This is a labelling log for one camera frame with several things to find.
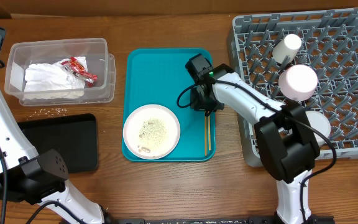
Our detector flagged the wooden chopstick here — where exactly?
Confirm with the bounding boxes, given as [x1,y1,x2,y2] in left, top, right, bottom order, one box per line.
[204,116,209,156]
[206,116,211,151]

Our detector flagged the large white plate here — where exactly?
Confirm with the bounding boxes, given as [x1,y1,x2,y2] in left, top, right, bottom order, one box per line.
[122,104,181,160]

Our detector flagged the white napkin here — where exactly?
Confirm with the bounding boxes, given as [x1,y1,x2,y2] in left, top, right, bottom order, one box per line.
[24,63,85,100]
[55,57,88,90]

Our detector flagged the red snack wrapper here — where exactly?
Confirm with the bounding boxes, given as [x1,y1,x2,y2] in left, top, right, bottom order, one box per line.
[61,57,98,85]

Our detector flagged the pink plastic bowl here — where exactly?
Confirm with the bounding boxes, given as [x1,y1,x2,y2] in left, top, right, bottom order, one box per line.
[278,65,318,101]

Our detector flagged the pale green cup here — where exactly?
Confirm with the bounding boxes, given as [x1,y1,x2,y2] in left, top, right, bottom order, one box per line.
[272,34,302,64]

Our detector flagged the grey small saucer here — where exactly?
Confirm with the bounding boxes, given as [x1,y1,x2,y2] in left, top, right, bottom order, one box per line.
[306,111,331,138]

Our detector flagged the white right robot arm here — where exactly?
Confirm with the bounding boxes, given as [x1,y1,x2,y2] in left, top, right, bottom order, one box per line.
[185,54,337,223]

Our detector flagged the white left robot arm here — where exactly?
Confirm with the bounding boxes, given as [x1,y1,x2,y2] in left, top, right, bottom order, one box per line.
[0,89,114,223]

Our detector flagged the clear plastic waste bin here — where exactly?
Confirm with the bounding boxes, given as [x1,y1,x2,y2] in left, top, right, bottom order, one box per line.
[4,38,116,106]

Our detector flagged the grey dishwasher rack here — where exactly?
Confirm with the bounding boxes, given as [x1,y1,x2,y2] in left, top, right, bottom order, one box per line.
[227,8,358,159]

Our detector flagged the teal plastic serving tray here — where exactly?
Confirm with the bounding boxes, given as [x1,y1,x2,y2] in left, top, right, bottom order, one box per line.
[123,48,216,162]

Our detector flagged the scattered rice grains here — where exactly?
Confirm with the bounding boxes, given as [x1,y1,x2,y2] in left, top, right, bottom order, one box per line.
[27,107,67,120]

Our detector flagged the black plastic tray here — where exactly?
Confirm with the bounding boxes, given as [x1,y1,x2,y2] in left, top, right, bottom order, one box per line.
[18,113,99,173]

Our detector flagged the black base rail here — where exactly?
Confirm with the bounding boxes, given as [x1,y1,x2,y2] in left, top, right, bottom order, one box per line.
[104,216,335,224]

